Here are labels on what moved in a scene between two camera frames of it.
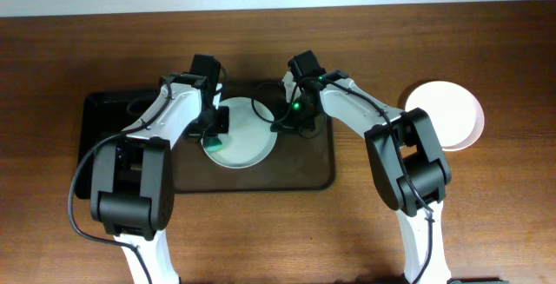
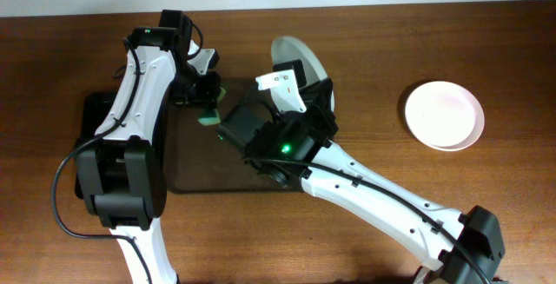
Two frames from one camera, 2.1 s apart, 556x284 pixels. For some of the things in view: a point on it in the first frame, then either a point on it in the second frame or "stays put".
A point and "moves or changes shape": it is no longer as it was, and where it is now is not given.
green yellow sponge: x=213 y=143 moves or changes shape
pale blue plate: x=249 y=140 → x=286 y=49
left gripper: x=210 y=127 → x=208 y=97
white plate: x=454 y=113 stays put
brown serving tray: x=295 y=164 stays put
